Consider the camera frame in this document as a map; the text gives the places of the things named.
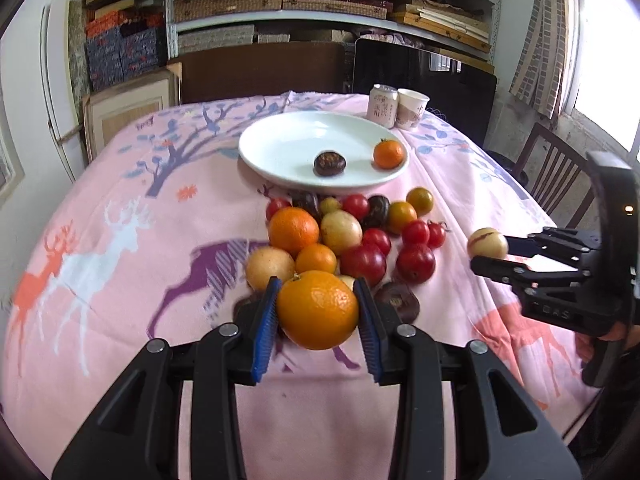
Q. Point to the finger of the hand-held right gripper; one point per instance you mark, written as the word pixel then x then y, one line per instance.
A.
pixel 520 246
pixel 495 269

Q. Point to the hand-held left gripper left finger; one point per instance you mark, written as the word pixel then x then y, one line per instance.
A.
pixel 262 332

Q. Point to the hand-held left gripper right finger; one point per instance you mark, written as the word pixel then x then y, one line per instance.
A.
pixel 371 337

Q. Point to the pale yellow red-striped fruit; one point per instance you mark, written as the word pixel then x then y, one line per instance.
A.
pixel 485 241

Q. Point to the large brown mangosteen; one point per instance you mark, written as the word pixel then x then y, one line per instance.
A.
pixel 397 301

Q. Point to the large orange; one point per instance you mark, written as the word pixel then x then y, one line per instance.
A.
pixel 317 310

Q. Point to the pale yellow round fruit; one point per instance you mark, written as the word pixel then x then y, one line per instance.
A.
pixel 341 231
pixel 347 281
pixel 270 268

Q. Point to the small red tomato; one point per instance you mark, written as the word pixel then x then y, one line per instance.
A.
pixel 355 206
pixel 415 232
pixel 437 234
pixel 277 206
pixel 376 240

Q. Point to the large red tomato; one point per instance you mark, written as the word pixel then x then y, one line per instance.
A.
pixel 415 261
pixel 363 262

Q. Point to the medium orange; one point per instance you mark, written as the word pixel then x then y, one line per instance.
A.
pixel 293 230

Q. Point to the dark mangosteen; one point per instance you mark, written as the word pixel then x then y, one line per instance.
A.
pixel 329 163
pixel 306 201
pixel 377 208

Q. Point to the small pale yellow fruit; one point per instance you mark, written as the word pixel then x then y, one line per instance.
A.
pixel 330 205

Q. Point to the white plate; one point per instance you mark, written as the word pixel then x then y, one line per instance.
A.
pixel 300 145

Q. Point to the person's right hand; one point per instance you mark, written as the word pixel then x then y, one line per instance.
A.
pixel 583 352

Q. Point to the dark round stool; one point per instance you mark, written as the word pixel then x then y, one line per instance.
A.
pixel 502 162

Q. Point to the dark wooden chair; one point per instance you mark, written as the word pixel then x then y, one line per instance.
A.
pixel 529 147

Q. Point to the small orange with green stem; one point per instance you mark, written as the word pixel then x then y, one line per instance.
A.
pixel 389 155

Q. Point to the black glossy panel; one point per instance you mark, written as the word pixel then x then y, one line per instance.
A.
pixel 450 95

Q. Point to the printed paper cup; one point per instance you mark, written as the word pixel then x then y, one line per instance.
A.
pixel 412 110

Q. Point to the pale drink can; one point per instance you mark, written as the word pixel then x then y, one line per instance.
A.
pixel 382 107

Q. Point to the bright window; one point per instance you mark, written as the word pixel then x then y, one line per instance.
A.
pixel 610 60

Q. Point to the pink deer print tablecloth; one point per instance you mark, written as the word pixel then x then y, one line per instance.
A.
pixel 125 185

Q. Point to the checked curtain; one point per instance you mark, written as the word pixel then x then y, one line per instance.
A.
pixel 540 35

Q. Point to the stack of wooden boxes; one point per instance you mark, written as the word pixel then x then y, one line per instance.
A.
pixel 440 25

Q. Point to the pink cloth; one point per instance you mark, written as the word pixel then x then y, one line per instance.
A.
pixel 395 38

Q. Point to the brown wooden board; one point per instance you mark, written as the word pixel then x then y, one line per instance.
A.
pixel 250 75

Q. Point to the light wooden framed panel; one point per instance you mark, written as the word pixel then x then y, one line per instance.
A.
pixel 125 110

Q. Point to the stack of grey patterned boxes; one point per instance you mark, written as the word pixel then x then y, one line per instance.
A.
pixel 215 40

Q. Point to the white framed window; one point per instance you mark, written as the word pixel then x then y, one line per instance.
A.
pixel 7 165

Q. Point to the tall stack of patterned boxes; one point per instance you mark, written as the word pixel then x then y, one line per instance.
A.
pixel 120 55

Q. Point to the white board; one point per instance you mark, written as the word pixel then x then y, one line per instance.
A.
pixel 60 85

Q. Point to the white metal shelf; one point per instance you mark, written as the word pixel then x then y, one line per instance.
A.
pixel 171 10

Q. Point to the grey marble slab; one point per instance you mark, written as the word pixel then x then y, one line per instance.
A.
pixel 76 45

